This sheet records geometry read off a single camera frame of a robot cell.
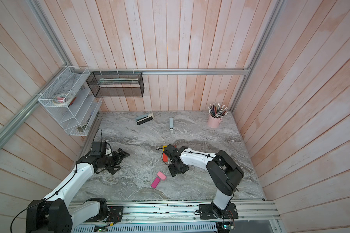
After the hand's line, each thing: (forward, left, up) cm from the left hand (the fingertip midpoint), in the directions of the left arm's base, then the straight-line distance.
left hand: (126, 161), depth 84 cm
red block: (+16, -29, -9) cm, 34 cm away
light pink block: (-6, -21, -7) cm, 23 cm away
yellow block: (+14, -22, -7) cm, 27 cm away
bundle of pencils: (+39, -61, +3) cm, 73 cm away
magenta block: (-10, -17, -8) cm, 22 cm away
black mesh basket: (+52, +14, +17) cm, 57 cm away
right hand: (-2, -30, -9) cm, 32 cm away
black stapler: (+37, -4, -4) cm, 37 cm away
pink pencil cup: (+33, -59, -3) cm, 67 cm away
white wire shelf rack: (+16, +25, +21) cm, 37 cm away
